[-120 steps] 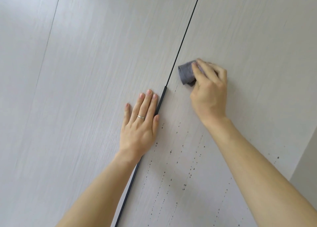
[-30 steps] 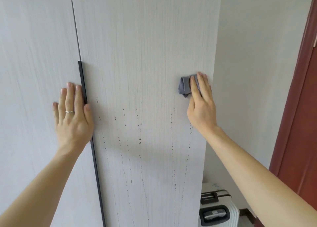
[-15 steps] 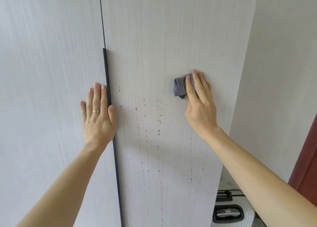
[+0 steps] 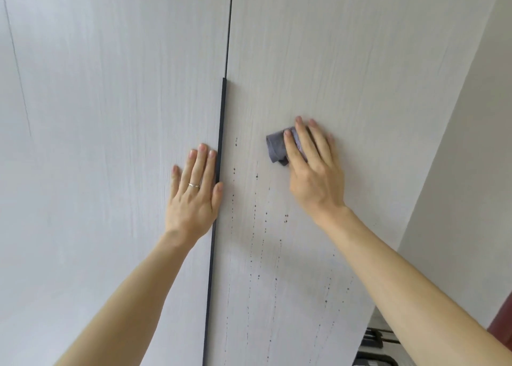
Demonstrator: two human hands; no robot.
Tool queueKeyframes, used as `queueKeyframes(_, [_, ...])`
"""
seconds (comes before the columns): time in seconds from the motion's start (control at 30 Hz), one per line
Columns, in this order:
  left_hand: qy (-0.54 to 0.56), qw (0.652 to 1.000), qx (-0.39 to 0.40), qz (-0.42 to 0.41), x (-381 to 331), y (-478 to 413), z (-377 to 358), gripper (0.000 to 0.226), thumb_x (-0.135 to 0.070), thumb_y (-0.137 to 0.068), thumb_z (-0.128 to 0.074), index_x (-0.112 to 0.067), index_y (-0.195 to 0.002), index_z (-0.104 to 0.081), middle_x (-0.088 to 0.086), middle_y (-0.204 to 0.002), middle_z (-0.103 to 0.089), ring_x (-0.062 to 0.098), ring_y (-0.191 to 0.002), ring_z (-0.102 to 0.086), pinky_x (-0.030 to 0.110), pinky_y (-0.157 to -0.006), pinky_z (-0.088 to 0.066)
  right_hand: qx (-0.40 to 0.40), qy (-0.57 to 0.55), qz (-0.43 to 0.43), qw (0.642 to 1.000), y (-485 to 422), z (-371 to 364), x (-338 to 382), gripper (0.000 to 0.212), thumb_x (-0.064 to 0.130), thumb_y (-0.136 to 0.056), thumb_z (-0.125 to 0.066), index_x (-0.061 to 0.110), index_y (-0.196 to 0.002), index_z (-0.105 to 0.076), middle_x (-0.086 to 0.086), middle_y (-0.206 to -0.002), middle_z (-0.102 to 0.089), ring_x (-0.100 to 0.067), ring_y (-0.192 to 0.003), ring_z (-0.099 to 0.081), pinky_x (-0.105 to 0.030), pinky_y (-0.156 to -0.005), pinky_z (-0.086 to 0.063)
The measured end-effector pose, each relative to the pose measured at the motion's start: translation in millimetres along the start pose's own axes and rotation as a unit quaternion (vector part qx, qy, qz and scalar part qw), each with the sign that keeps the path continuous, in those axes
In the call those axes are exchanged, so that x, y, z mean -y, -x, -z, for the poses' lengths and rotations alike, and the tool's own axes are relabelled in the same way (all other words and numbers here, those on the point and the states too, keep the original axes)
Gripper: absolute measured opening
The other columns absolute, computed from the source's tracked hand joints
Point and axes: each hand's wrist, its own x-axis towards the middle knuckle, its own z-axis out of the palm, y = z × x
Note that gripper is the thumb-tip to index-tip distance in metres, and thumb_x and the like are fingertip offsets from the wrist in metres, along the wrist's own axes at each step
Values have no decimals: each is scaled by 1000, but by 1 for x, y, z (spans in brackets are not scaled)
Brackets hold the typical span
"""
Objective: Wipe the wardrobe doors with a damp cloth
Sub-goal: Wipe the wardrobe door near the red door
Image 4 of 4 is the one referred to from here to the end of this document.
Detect person's right forearm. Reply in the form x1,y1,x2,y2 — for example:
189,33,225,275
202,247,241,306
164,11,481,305
314,206,512,366

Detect person's right hand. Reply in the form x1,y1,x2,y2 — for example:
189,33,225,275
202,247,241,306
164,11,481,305
282,116,348,221

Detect person's left hand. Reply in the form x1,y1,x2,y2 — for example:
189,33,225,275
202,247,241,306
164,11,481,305
165,143,224,247

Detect black door handle strip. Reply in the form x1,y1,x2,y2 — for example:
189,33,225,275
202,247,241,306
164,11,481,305
202,77,227,366

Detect grey cleaning cloth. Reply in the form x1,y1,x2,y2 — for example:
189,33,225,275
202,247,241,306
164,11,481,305
266,127,309,167

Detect black gas stove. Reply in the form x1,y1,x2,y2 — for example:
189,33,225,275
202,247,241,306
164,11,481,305
353,327,401,366

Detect dark red object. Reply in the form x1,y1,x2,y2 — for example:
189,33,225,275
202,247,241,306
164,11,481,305
487,289,512,344

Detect stained white wardrobe door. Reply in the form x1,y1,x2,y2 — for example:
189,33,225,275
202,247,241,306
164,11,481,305
203,0,509,366

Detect person's left forearm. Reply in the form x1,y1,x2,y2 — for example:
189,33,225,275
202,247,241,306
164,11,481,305
54,232,202,366

